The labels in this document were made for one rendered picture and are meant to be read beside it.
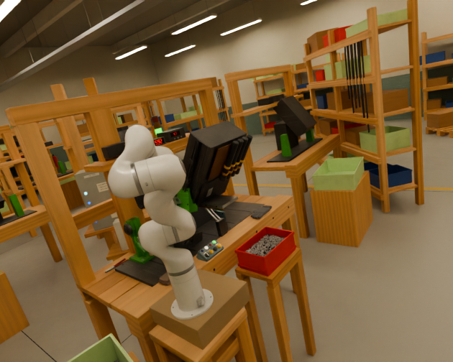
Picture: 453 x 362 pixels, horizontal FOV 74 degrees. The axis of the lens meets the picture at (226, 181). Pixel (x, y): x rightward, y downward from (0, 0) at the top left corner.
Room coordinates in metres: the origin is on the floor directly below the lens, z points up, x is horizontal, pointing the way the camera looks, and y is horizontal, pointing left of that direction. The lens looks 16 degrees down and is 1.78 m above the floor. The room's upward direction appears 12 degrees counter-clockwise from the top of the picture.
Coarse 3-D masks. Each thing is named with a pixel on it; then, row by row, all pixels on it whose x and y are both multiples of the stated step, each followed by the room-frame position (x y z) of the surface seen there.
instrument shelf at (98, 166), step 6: (186, 138) 2.23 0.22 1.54; (168, 144) 2.10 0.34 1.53; (174, 144) 2.14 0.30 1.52; (180, 144) 2.18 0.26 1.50; (96, 162) 1.93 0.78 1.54; (102, 162) 1.87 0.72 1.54; (108, 162) 1.81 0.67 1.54; (84, 168) 1.90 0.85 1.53; (90, 168) 1.85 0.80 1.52; (96, 168) 1.79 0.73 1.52; (102, 168) 1.74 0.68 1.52; (108, 168) 1.76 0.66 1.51
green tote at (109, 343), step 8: (112, 336) 1.03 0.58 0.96; (96, 344) 1.00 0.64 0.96; (104, 344) 1.02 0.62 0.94; (112, 344) 1.04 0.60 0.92; (88, 352) 0.98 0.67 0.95; (96, 352) 1.00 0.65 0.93; (104, 352) 1.01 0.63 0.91; (112, 352) 1.03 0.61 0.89; (120, 352) 0.95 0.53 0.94; (72, 360) 0.95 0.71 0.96; (80, 360) 0.96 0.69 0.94; (88, 360) 0.98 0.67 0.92; (96, 360) 0.99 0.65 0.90; (104, 360) 1.01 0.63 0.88; (112, 360) 1.02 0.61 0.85; (120, 360) 1.01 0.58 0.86; (128, 360) 0.89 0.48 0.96
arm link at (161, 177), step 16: (144, 160) 0.89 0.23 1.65; (160, 160) 0.88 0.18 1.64; (176, 160) 0.89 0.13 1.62; (144, 176) 0.85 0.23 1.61; (160, 176) 0.86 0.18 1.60; (176, 176) 0.87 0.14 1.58; (144, 192) 0.87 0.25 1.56; (160, 192) 0.93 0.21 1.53; (176, 192) 0.92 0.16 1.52; (160, 208) 0.95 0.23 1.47; (176, 208) 1.06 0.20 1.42; (176, 224) 1.05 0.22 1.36; (192, 224) 1.13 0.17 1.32; (176, 240) 1.11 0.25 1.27
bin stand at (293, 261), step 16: (288, 256) 1.58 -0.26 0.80; (240, 272) 1.54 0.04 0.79; (272, 288) 1.40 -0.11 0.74; (304, 288) 1.62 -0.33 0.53; (272, 304) 1.42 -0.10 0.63; (304, 304) 1.61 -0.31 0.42; (256, 320) 1.56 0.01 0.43; (304, 320) 1.62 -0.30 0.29; (256, 336) 1.54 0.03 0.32; (288, 336) 1.77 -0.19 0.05; (304, 336) 1.63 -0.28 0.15; (256, 352) 1.57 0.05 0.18; (288, 352) 1.42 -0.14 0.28
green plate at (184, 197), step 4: (184, 188) 1.85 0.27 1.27; (188, 188) 1.83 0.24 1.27; (180, 192) 1.87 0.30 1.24; (184, 192) 1.85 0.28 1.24; (188, 192) 1.82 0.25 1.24; (180, 196) 1.87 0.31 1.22; (184, 196) 1.85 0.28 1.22; (188, 196) 1.82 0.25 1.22; (180, 200) 1.87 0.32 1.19; (184, 200) 1.84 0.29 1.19; (188, 200) 1.82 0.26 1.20; (192, 200) 1.85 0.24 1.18; (180, 204) 1.86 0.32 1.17; (184, 204) 1.84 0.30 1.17; (188, 204) 1.81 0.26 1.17; (192, 204) 1.84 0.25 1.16; (184, 208) 1.84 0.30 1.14; (188, 208) 1.81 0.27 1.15; (192, 208) 1.84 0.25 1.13; (196, 208) 1.86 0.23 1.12
